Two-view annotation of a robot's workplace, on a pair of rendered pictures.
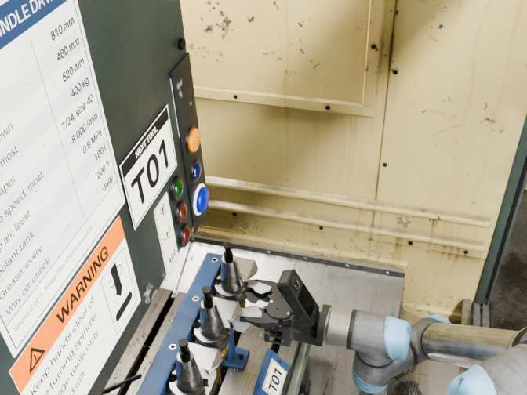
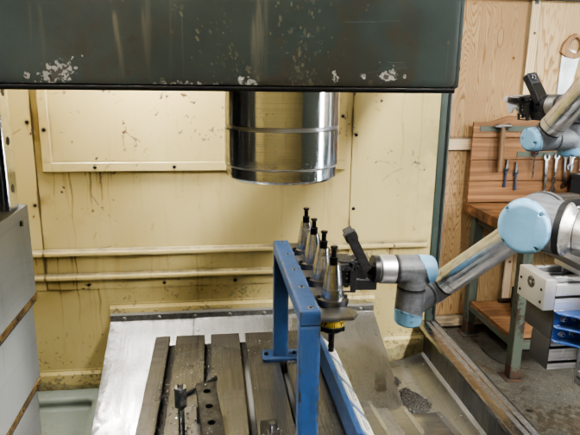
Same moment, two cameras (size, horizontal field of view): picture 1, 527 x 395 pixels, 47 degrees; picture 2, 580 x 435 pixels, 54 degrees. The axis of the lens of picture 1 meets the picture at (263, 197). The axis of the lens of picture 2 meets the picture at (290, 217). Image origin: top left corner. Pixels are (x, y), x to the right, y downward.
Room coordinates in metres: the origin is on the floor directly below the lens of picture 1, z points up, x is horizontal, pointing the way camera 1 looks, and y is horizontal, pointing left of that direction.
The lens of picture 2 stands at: (-0.43, 0.69, 1.64)
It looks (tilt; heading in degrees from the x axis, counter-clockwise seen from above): 14 degrees down; 335
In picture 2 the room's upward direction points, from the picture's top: 1 degrees clockwise
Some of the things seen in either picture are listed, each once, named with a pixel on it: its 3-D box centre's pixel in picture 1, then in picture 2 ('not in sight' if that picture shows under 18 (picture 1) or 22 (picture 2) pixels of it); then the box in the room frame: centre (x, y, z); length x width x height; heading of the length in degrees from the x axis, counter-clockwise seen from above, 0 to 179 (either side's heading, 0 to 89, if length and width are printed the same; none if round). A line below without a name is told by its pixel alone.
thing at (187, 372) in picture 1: (187, 367); (322, 262); (0.58, 0.14, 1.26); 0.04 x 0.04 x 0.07
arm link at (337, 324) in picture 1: (337, 324); (384, 268); (0.73, -0.13, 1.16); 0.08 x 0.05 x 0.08; 162
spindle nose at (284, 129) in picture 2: not in sight; (281, 133); (0.30, 0.36, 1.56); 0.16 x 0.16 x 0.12
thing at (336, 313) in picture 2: not in sight; (338, 314); (0.42, 0.19, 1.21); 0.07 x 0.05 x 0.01; 72
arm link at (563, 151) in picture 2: not in sight; (566, 138); (0.85, -0.90, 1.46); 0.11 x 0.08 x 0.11; 87
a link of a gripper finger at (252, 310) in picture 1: (239, 320); not in sight; (0.74, 0.06, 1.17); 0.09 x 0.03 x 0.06; 88
